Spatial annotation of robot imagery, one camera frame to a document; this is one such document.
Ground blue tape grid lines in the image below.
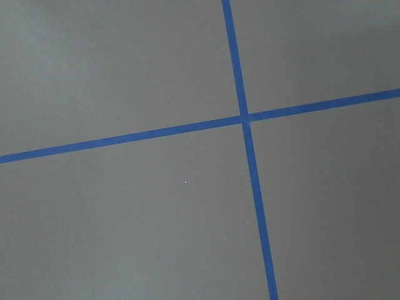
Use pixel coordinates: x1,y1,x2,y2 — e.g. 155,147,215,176
1,1,399,299

